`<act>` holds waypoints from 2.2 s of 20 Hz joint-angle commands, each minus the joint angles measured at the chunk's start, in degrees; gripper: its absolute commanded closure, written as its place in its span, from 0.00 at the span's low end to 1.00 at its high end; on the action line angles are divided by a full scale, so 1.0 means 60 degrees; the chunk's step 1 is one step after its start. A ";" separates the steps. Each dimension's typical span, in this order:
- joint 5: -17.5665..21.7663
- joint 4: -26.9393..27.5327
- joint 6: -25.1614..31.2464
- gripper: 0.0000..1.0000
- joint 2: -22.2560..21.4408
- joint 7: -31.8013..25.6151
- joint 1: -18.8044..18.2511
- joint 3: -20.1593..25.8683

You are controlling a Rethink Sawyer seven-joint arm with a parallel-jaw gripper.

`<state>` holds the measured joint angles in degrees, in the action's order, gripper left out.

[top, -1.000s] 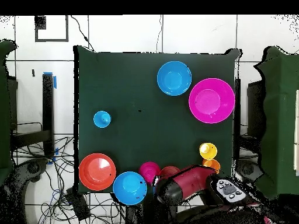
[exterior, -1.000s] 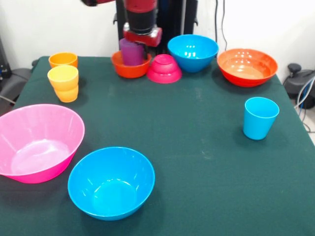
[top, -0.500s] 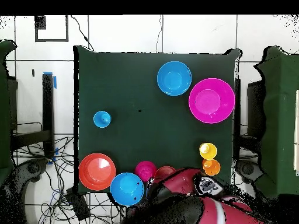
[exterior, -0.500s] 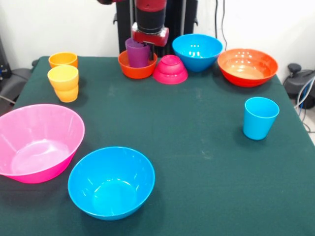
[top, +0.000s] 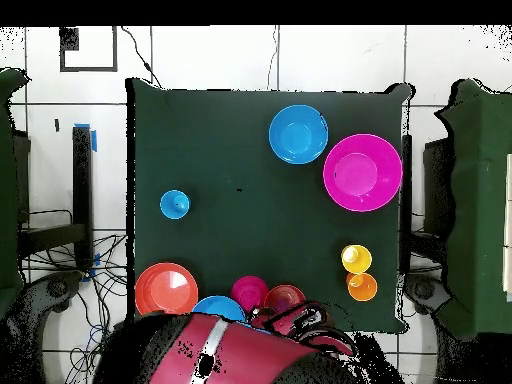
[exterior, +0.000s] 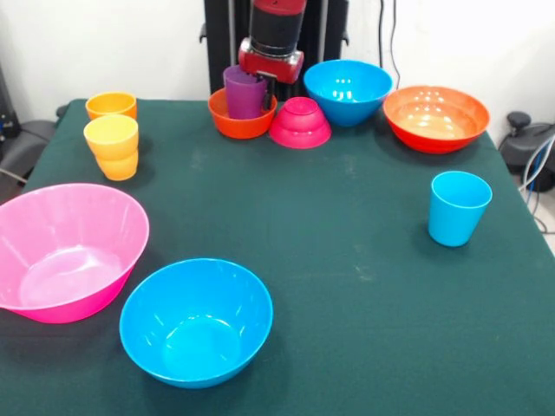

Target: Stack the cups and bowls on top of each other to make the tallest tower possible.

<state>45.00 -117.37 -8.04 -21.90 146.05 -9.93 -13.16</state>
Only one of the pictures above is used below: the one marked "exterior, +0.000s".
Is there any black wall cable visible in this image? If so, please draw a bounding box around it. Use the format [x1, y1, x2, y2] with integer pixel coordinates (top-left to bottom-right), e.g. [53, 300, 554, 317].
[379, 0, 402, 86]

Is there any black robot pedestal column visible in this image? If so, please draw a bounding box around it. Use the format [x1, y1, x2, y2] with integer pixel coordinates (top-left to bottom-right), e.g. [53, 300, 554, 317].
[199, 0, 350, 103]

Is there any grey stand base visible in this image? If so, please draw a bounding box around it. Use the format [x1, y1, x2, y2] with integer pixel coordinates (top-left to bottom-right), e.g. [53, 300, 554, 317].
[0, 64, 60, 183]
[497, 111, 555, 194]

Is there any blue plastic cup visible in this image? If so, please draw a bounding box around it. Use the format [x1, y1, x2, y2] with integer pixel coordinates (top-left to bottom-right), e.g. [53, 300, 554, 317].
[428, 170, 493, 248]

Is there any yellow plastic cup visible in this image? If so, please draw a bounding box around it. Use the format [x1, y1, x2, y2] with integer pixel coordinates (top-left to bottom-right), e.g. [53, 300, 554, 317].
[82, 114, 140, 182]

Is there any orange plastic cup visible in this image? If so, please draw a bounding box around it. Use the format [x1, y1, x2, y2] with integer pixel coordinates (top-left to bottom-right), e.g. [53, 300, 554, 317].
[85, 91, 139, 121]

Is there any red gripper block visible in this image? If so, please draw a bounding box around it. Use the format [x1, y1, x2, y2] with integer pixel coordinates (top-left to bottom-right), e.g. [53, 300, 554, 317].
[237, 37, 304, 110]

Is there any blue plastic bowl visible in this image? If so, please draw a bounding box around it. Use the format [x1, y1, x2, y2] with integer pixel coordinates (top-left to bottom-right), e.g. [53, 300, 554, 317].
[119, 257, 274, 390]
[302, 59, 394, 128]

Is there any small magenta plastic bowl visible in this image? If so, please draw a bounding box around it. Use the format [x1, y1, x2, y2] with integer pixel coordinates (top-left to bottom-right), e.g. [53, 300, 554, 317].
[268, 96, 333, 150]

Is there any large orange-red plastic bowl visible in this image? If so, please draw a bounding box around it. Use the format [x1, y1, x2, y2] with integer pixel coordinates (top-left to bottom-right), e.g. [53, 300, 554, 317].
[382, 85, 491, 155]

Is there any small red plastic bowl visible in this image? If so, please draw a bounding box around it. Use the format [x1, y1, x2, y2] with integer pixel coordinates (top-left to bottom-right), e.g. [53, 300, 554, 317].
[207, 86, 278, 140]

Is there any purple plastic cup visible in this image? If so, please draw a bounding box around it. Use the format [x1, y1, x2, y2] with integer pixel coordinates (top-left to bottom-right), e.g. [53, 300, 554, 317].
[222, 64, 268, 120]

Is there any large pink plastic bowl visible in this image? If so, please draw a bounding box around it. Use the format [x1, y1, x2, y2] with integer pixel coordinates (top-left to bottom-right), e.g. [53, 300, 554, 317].
[0, 182, 151, 325]

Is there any dark green table cloth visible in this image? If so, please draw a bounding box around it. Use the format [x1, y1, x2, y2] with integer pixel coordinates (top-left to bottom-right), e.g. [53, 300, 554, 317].
[0, 98, 555, 416]

